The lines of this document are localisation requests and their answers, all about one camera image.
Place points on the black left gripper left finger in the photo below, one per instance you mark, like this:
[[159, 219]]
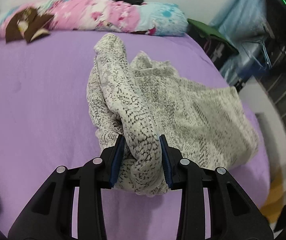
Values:
[[71, 196]]

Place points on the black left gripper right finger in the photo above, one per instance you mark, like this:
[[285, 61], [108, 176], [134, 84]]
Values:
[[212, 194]]

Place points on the grey white knit hoodie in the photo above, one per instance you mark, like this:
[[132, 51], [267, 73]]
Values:
[[144, 99]]

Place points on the purple fleece bed blanket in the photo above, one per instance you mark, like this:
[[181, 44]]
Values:
[[44, 123]]

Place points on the green cloth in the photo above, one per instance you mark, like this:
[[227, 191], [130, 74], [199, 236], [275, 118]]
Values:
[[207, 31]]

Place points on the pink blue anime body pillow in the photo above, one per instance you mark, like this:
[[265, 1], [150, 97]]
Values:
[[33, 20]]

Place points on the light blue plastic cover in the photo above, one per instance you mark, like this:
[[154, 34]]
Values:
[[244, 24]]

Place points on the light blue wire hanger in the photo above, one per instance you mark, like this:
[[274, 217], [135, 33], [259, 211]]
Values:
[[264, 53]]

